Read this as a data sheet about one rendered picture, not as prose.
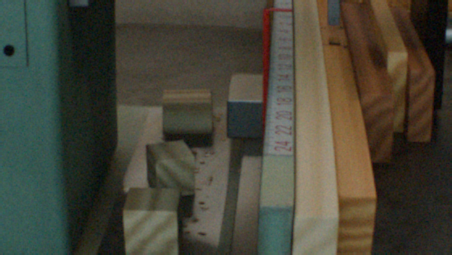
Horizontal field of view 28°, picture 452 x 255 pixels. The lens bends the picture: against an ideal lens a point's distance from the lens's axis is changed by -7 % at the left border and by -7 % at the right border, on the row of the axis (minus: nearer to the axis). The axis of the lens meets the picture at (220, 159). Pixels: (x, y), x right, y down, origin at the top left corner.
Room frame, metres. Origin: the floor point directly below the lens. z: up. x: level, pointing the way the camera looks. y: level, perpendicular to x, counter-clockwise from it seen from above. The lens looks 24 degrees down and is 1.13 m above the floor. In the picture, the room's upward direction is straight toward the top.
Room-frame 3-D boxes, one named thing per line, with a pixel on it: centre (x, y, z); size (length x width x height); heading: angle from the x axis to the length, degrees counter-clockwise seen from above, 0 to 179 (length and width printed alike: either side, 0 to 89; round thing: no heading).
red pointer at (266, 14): (0.67, -0.04, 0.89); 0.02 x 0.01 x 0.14; 86
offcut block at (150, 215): (0.61, 0.05, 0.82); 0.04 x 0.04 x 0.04; 87
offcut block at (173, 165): (0.71, 0.04, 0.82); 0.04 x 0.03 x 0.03; 17
